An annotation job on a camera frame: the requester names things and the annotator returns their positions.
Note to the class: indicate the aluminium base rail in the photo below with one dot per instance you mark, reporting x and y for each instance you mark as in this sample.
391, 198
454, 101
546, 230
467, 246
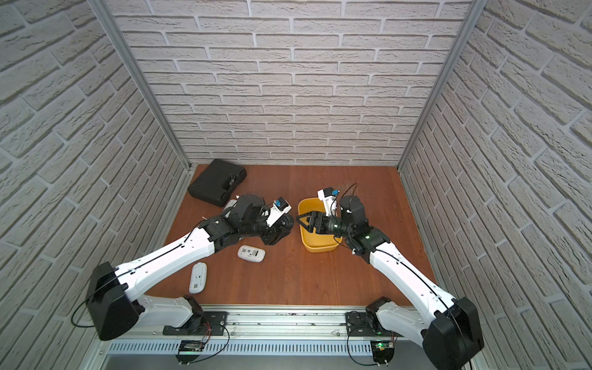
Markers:
262, 332

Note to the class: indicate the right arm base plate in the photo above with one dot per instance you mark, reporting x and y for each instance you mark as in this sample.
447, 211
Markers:
361, 324

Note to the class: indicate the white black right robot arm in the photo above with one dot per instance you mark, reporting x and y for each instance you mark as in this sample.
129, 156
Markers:
447, 328

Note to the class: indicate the white mouse near case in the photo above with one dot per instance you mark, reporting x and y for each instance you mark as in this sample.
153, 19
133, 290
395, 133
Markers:
229, 203

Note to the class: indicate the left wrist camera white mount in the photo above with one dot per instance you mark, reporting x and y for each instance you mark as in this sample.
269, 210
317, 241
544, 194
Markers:
278, 208

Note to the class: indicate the white upturned mouse with label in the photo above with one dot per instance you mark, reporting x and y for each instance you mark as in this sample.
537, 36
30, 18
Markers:
251, 254

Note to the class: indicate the controller board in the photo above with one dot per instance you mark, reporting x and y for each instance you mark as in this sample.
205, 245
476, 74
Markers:
189, 351
382, 352

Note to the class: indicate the white mouse front left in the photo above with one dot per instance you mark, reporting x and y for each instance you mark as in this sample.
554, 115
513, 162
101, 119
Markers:
199, 274

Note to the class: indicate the yellow plastic storage box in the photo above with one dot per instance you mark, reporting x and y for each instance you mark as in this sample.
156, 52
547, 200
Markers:
316, 243

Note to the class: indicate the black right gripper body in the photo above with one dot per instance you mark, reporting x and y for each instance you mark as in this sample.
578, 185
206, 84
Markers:
332, 226

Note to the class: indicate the right controller board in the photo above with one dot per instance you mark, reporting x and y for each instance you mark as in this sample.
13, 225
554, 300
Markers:
382, 352

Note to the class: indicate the black carrying case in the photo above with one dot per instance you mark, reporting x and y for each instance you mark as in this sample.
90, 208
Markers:
217, 182

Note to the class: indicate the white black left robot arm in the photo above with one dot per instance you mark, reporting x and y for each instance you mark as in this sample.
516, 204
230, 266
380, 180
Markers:
116, 297

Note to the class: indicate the left controller board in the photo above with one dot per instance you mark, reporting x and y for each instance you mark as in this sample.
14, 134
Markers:
189, 351

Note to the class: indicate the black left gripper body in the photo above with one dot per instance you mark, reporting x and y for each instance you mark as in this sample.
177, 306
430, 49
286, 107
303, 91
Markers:
274, 229

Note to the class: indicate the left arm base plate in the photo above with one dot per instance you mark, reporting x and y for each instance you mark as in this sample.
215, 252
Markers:
200, 324

